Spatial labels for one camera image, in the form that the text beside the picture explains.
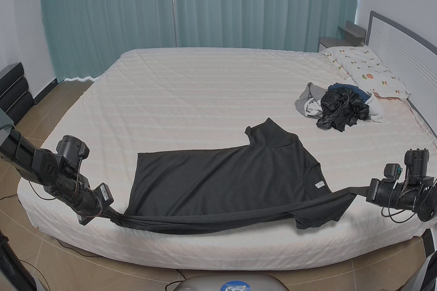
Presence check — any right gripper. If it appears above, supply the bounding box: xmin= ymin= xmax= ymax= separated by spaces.
xmin=365 ymin=178 xmax=399 ymax=207

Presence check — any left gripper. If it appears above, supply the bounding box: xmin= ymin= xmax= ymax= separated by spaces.
xmin=73 ymin=183 xmax=115 ymax=226

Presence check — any black T-shirt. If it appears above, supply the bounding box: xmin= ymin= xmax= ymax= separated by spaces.
xmin=110 ymin=117 xmax=371 ymax=236

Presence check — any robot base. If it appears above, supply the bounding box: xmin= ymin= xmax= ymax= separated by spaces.
xmin=176 ymin=274 xmax=285 ymax=291

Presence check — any pile of clothes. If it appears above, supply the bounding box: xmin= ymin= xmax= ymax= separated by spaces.
xmin=295 ymin=82 xmax=384 ymax=131

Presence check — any white printed pillow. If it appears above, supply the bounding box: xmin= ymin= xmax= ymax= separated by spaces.
xmin=321 ymin=46 xmax=412 ymax=99

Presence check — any black chest of drawers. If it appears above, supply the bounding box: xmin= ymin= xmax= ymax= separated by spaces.
xmin=0 ymin=62 xmax=35 ymax=126

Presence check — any bed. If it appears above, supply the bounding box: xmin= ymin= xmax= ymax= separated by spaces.
xmin=17 ymin=10 xmax=437 ymax=278

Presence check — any grey bedside table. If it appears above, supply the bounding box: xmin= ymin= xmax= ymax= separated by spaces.
xmin=318 ymin=20 xmax=366 ymax=53

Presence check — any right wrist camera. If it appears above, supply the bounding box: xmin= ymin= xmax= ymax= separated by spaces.
xmin=383 ymin=163 xmax=403 ymax=182

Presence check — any black cable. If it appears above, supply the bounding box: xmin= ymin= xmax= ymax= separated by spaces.
xmin=55 ymin=238 xmax=100 ymax=258
xmin=163 ymin=268 xmax=185 ymax=291
xmin=381 ymin=205 xmax=416 ymax=224

